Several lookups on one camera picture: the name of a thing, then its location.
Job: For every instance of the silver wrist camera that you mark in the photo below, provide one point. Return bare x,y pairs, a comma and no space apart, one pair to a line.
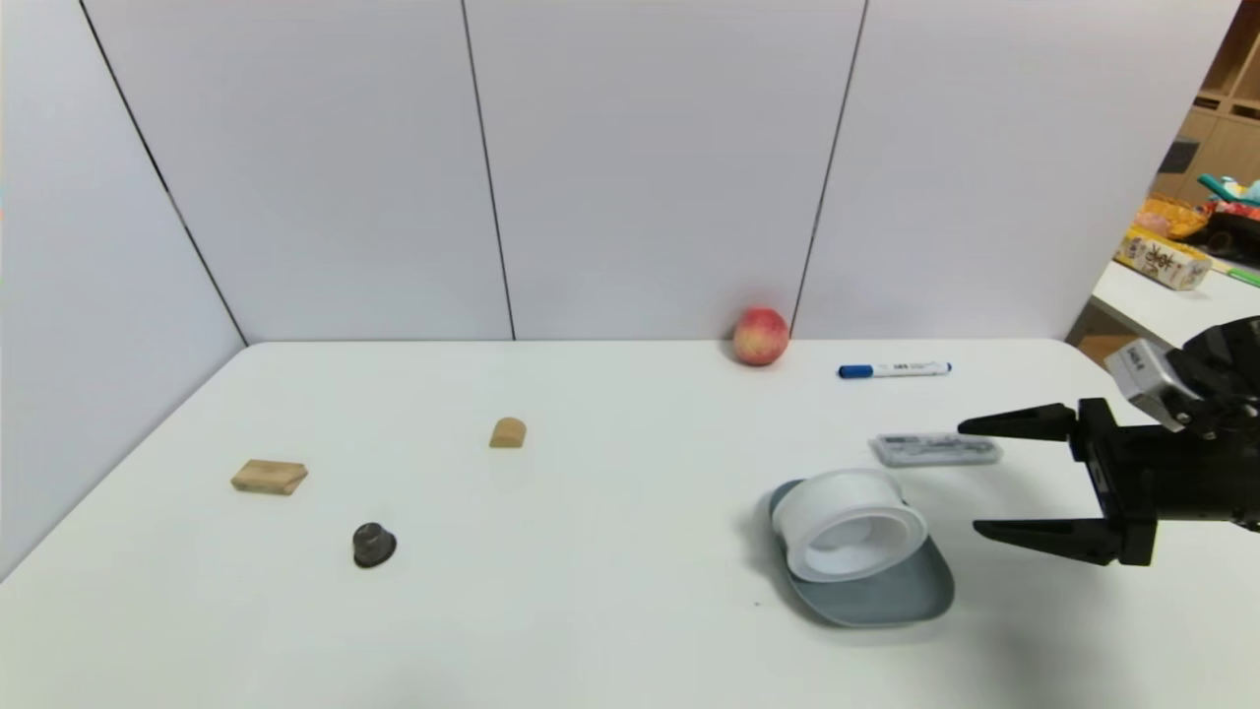
1147,379

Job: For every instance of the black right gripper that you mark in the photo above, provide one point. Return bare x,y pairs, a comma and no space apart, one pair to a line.
1110,480

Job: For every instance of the wooden parallelogram block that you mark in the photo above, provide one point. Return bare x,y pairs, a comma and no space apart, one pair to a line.
268,477

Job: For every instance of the wooden shelf unit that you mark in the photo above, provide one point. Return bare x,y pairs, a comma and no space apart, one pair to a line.
1226,128

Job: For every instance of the white marker with blue cap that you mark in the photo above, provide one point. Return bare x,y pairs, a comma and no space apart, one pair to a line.
901,369

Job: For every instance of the red yellow peach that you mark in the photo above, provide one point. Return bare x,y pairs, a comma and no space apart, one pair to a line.
760,338

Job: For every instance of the dark brown cone capsule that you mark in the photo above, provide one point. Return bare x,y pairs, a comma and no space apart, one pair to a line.
373,545

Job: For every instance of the grey oval dish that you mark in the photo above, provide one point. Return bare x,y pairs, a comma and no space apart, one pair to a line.
886,603

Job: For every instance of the small wooden arch block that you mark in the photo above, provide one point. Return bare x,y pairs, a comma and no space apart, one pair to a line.
508,433

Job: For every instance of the teal plastic toy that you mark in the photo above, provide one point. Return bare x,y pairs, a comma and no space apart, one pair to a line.
1223,187

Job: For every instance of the black toy vehicle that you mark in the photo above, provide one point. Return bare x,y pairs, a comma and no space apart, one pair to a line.
1235,234

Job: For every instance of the clear grey plastic case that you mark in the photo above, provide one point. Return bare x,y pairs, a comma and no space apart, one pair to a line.
935,450

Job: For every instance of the dark grey panel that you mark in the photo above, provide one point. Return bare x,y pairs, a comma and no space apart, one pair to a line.
1178,157

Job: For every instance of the white tape roll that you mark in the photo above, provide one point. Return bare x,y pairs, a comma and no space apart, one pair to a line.
822,502

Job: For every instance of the yellow printed carton box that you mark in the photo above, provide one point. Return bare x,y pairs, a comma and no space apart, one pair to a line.
1162,258

